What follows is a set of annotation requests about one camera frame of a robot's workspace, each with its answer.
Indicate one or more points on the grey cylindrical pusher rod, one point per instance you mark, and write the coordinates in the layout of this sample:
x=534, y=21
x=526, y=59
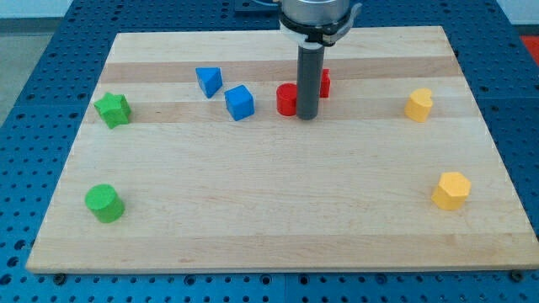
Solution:
x=308, y=82

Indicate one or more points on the red cylinder block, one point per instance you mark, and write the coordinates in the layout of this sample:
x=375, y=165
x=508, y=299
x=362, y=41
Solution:
x=286, y=95

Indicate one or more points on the red block behind rod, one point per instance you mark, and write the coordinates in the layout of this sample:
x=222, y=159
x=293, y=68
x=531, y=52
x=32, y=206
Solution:
x=325, y=84

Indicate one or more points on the blue cube block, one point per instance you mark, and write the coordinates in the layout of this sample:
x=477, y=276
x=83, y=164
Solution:
x=239, y=102

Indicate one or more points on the blue triangle block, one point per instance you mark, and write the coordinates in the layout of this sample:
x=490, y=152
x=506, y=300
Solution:
x=209, y=79

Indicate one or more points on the yellow heart block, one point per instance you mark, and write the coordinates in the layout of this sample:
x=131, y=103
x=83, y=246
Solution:
x=419, y=105

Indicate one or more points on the wooden board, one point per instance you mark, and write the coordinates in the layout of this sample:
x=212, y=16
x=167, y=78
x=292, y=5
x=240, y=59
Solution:
x=349, y=191

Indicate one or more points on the yellow hexagon block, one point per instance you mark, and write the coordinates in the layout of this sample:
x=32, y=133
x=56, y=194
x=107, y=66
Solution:
x=452, y=190

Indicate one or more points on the green star block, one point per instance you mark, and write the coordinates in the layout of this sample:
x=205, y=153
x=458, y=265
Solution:
x=113, y=109

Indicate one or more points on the green cylinder block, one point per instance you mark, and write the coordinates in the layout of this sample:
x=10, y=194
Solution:
x=104, y=203

